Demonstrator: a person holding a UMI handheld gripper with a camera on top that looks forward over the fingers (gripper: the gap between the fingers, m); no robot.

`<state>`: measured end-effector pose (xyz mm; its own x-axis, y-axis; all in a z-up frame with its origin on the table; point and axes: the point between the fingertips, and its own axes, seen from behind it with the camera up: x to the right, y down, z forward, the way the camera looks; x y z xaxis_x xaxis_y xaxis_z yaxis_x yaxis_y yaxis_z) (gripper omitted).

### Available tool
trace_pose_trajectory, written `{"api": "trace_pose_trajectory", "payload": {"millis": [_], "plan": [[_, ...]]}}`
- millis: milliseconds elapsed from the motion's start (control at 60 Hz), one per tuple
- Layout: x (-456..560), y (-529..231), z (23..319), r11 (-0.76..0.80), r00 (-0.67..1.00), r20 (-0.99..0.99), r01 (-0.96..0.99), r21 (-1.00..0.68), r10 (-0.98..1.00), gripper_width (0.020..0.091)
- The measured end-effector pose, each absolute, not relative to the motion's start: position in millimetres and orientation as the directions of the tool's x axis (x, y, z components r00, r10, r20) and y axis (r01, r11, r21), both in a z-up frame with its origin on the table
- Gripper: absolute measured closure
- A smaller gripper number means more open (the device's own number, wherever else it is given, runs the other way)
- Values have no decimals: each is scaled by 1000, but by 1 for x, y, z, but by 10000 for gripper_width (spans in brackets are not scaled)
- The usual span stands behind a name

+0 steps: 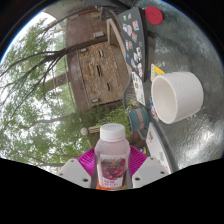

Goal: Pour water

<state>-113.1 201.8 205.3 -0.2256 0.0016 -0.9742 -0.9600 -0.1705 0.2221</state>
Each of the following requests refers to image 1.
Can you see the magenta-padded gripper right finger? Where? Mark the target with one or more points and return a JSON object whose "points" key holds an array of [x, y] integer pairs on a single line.
{"points": [[150, 172]]}

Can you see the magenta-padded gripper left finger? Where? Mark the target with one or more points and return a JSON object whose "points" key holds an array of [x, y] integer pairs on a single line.
{"points": [[73, 173]]}

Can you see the pink drink bottle white cap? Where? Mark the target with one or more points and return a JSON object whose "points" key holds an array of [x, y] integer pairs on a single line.
{"points": [[112, 150]]}

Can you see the silver laptop with stickers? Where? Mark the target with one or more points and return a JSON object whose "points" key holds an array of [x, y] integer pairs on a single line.
{"points": [[156, 146]]}

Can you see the colourful sticker card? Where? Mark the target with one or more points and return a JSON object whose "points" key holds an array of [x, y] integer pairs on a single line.
{"points": [[154, 111]]}

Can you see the white sticker sheet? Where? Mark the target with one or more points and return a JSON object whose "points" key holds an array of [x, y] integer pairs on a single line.
{"points": [[139, 89]]}

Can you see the white mug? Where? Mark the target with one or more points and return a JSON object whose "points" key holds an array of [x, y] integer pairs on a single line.
{"points": [[185, 95]]}

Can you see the black laptop with stickers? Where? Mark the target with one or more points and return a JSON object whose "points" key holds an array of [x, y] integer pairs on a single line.
{"points": [[133, 43]]}

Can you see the flat round red coaster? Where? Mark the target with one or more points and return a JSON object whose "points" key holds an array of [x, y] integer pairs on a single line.
{"points": [[154, 15]]}

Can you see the wooden lamp post white globe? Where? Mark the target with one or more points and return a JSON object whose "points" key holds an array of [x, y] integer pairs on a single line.
{"points": [[84, 131]]}

